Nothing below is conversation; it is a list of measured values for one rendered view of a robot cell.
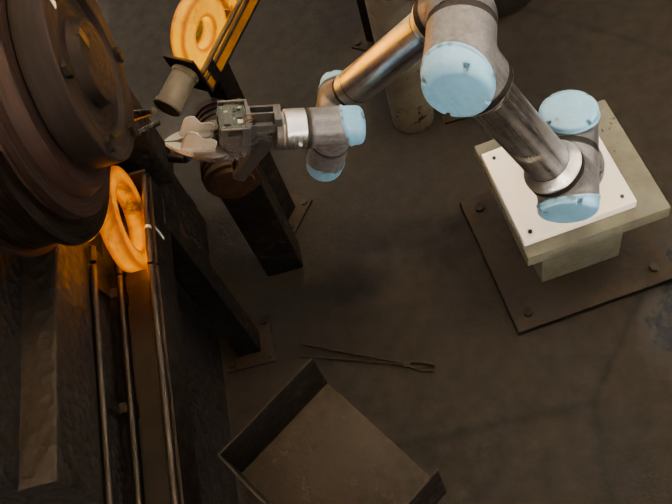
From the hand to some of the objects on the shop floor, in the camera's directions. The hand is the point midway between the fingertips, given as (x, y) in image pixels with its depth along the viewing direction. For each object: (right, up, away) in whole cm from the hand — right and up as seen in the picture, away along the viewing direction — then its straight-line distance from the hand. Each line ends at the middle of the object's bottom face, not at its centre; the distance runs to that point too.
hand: (172, 144), depth 151 cm
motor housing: (+15, -18, +74) cm, 78 cm away
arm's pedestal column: (+87, -17, +58) cm, 106 cm away
